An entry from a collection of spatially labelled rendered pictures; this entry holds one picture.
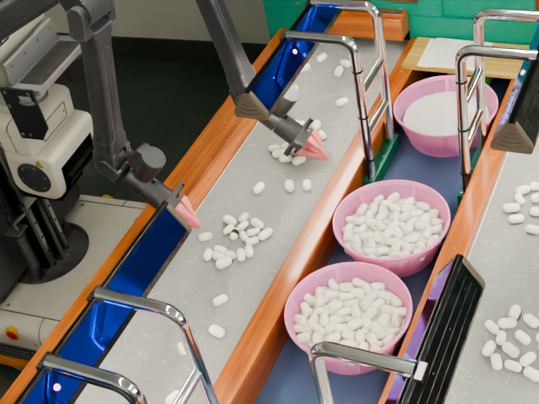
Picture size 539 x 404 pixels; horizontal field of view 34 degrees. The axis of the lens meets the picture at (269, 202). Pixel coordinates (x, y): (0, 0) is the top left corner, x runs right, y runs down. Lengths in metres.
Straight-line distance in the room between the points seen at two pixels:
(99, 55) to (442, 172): 0.92
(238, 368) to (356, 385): 0.24
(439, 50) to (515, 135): 0.86
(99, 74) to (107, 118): 0.11
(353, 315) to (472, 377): 0.29
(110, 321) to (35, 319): 1.26
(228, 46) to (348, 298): 0.69
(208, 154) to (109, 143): 0.42
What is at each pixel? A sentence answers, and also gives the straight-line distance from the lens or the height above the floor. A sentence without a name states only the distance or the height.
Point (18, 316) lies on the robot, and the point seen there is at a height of 0.28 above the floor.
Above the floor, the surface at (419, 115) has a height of 0.74.
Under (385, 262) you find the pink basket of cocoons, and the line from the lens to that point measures 1.95.
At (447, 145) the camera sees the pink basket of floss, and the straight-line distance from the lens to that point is 2.29.
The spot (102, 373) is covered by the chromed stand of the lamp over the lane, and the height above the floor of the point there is 1.12.
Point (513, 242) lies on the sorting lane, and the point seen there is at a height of 0.74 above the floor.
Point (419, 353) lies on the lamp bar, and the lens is 1.33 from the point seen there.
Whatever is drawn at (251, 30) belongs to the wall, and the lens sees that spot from 3.98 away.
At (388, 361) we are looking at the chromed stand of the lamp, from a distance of 1.31.
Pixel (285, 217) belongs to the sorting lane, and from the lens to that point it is 2.12.
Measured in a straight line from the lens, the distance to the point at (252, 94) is 1.90.
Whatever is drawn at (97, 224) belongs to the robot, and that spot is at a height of 0.28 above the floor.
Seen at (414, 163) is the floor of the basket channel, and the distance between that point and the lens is 2.32.
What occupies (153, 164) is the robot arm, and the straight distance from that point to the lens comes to 1.96.
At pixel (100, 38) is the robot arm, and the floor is 1.30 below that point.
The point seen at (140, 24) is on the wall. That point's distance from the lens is 4.24.
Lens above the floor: 2.16
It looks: 41 degrees down
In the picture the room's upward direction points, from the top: 13 degrees counter-clockwise
